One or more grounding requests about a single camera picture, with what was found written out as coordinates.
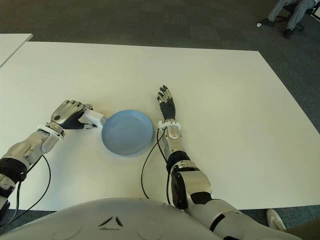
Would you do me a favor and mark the robot right hand black silver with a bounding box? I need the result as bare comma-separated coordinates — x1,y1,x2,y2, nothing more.
156,84,177,123

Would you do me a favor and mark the robot left hand black silver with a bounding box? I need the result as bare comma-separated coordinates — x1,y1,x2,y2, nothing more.
51,99,98,131

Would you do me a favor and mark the white charger block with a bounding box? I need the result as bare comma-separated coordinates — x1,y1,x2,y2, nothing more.
79,109,109,129

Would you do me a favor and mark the blue plastic plate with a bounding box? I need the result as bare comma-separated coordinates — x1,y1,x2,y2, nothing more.
101,109,154,157

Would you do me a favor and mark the neighbouring white table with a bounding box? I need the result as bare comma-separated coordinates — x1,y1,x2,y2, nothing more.
0,33,34,68

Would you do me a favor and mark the robot torso grey shell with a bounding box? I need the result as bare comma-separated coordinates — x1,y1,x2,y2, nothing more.
0,197,223,240

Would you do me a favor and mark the black office chair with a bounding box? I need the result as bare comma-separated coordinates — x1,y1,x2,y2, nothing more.
273,1,320,33

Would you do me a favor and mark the white sneaker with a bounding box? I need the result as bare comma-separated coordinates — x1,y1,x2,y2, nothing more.
265,208,287,232

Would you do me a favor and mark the seated person in grey trousers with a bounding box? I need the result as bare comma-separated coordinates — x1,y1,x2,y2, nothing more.
259,0,318,39

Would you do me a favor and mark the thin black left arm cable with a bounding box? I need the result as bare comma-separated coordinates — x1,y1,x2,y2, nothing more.
7,154,52,223

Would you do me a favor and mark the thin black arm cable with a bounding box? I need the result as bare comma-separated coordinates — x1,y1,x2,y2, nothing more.
141,129,162,200
7,154,52,223

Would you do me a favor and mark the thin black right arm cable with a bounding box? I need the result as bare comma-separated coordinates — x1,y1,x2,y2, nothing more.
141,129,162,200

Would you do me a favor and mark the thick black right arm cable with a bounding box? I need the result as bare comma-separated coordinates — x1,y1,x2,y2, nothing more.
156,129,174,206

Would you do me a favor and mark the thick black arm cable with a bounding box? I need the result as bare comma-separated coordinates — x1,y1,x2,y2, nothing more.
156,129,174,206
14,181,21,217

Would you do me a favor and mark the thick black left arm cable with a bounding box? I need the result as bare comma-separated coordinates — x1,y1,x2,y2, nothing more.
14,181,21,217

